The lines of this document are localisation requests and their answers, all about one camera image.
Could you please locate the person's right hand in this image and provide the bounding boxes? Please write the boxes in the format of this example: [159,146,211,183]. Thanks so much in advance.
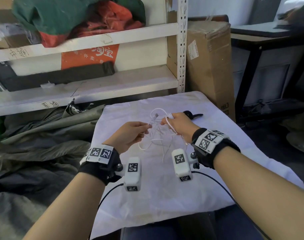
[161,112,201,144]

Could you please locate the person's left hand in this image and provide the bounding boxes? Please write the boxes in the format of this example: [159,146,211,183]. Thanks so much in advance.
[103,121,150,154]

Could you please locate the white cable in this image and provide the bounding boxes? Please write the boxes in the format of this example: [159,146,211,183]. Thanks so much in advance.
[138,108,190,163]

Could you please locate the person's right forearm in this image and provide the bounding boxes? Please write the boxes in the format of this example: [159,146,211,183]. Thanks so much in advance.
[213,147,304,240]

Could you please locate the person's left forearm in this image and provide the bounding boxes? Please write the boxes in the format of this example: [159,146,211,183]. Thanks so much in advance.
[23,170,107,240]

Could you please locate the small black clip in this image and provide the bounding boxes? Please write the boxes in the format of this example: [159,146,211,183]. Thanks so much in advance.
[183,110,204,120]

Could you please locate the white metal shelf rack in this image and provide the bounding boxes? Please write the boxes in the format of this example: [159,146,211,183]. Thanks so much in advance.
[0,0,189,118]

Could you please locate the tall cardboard box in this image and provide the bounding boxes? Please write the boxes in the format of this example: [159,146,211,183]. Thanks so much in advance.
[166,20,236,123]

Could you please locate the white cloth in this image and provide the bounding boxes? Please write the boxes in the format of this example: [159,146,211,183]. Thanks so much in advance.
[90,91,304,240]

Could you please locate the orange printed bag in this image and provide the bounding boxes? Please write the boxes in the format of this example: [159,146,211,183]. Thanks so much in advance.
[60,43,120,71]

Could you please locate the black folded bag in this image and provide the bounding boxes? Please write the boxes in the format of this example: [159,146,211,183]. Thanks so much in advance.
[0,61,115,92]

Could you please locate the grey tarp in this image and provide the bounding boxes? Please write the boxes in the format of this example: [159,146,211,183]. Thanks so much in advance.
[0,98,106,240]

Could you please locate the person's dark trousers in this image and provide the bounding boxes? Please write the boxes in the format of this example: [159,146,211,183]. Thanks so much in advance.
[121,204,266,240]

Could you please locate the red plastic bag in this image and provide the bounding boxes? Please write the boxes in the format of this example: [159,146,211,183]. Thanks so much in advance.
[71,0,145,38]

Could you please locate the grey cabinet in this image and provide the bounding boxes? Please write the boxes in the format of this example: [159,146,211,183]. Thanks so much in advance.
[232,44,304,106]

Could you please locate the black table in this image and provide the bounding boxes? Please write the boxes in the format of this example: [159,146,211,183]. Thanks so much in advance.
[230,22,304,124]

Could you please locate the grey sack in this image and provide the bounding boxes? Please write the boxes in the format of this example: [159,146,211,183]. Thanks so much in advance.
[285,103,304,158]

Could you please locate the green and red fabric bag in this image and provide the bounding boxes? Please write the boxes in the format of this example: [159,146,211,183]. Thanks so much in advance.
[12,0,146,48]

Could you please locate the worn cardboard box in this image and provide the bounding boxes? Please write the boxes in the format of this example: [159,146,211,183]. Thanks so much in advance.
[0,0,41,50]

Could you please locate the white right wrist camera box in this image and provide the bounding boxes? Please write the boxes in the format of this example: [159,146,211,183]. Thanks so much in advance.
[171,148,194,183]

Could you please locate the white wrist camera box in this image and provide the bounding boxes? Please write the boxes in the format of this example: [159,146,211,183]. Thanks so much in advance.
[123,156,142,192]
[171,148,194,183]

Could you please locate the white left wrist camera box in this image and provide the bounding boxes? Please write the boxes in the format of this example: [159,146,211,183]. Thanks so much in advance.
[123,156,142,192]

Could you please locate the black right wrist strap with markers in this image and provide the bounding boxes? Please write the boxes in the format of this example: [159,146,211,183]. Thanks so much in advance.
[190,128,241,170]

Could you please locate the black wrist strap with markers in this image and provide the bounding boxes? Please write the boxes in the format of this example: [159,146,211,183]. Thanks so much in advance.
[78,145,123,186]
[190,128,241,170]

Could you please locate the black left wrist strap with markers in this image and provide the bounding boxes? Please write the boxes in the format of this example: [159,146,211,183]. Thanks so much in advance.
[78,145,123,186]

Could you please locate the black left camera cable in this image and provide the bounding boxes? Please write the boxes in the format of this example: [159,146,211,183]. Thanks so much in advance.
[90,183,125,240]

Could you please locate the black camera cable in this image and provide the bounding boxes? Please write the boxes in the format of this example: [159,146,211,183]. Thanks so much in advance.
[192,171,270,240]
[90,183,125,240]

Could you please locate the black right camera cable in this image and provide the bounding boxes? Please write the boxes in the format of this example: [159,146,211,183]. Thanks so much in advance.
[192,171,270,240]

